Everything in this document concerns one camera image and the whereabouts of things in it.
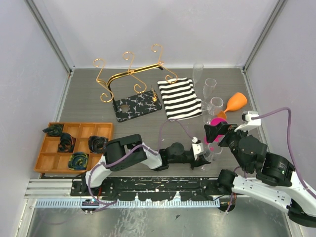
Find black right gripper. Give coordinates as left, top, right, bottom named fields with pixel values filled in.
left=203, top=119, right=251, bottom=170

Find pink plastic wine glass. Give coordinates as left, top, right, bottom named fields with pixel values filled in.
left=203, top=118, right=227, bottom=144

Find orange plastic wine glass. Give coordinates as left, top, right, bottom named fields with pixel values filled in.
left=217, top=92, right=247, bottom=119

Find gold wine glass rack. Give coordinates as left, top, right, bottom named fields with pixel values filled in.
left=92, top=44, right=178, bottom=122

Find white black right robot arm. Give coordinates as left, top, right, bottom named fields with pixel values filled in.
left=204, top=122, right=316, bottom=228

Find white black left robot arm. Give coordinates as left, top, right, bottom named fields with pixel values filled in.
left=81, top=134, right=210, bottom=196

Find clear stemmed wine glass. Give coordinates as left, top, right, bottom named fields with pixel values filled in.
left=203, top=97, right=223, bottom=124

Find black white striped cloth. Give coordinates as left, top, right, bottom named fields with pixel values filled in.
left=157, top=78, right=202, bottom=120

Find tall clear champagne flute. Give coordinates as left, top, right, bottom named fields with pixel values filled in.
left=192, top=63, right=204, bottom=88

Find blue floral rolled tie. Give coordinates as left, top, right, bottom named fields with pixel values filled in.
left=88, top=136, right=108, bottom=154

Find yellow blue rolled tie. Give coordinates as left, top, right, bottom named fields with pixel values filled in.
left=68, top=152, right=88, bottom=170

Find orange wooden compartment tray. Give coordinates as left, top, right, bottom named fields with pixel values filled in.
left=34, top=122, right=114, bottom=174

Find orange floral rolled tie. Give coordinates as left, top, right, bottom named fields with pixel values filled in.
left=58, top=133, right=76, bottom=153

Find green patterned rolled tie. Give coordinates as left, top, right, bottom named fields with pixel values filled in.
left=42, top=123, right=64, bottom=137

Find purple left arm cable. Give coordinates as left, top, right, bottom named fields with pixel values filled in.
left=85, top=118, right=198, bottom=214

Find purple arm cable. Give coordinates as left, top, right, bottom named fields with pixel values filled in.
left=85, top=118, right=198, bottom=214
left=225, top=107, right=316, bottom=213

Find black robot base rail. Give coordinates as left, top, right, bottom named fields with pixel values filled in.
left=70, top=175, right=247, bottom=202

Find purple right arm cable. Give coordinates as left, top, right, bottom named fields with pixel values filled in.
left=225, top=107, right=316, bottom=213

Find white slotted cable duct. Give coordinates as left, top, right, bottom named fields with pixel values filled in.
left=35, top=198, right=220, bottom=208

